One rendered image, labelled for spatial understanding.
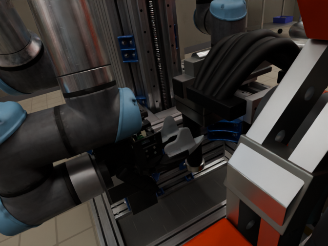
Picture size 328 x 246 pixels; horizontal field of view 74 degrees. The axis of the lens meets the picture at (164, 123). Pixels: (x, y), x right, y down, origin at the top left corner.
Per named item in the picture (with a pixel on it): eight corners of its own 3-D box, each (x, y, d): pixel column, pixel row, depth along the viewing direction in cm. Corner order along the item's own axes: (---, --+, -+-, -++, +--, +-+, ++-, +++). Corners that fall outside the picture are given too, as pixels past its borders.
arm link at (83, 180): (86, 212, 35) (77, 182, 42) (112, 198, 37) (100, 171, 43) (69, 179, 32) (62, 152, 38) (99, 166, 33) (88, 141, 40)
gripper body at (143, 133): (165, 131, 37) (95, 160, 32) (171, 168, 41) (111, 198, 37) (146, 114, 43) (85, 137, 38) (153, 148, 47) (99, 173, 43)
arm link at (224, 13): (218, 47, 72) (218, 1, 65) (203, 40, 84) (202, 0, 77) (252, 40, 74) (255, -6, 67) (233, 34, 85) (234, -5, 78)
